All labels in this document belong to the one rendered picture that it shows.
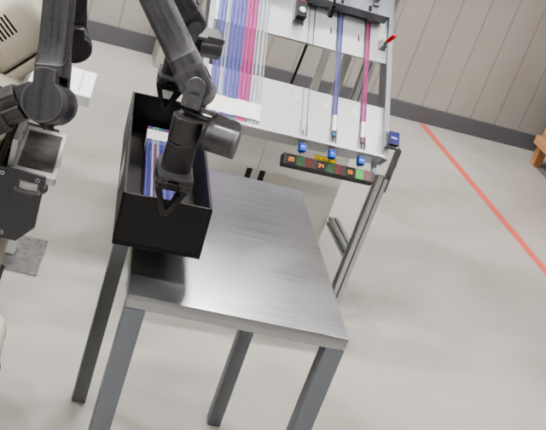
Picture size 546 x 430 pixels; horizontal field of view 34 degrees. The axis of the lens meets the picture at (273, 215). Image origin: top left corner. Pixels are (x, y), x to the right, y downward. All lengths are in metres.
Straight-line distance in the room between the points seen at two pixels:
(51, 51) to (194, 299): 0.54
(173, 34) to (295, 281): 0.62
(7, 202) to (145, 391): 1.10
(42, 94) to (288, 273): 0.68
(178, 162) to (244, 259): 0.40
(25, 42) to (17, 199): 0.32
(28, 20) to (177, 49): 0.31
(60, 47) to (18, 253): 1.73
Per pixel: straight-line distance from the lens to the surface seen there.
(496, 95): 6.69
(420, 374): 3.42
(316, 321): 1.82
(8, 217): 1.90
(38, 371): 2.79
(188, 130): 1.60
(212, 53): 2.17
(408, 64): 6.36
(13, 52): 1.79
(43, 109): 1.64
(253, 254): 1.98
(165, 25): 1.63
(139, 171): 2.03
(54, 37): 1.67
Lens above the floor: 1.69
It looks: 24 degrees down
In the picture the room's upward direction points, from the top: 19 degrees clockwise
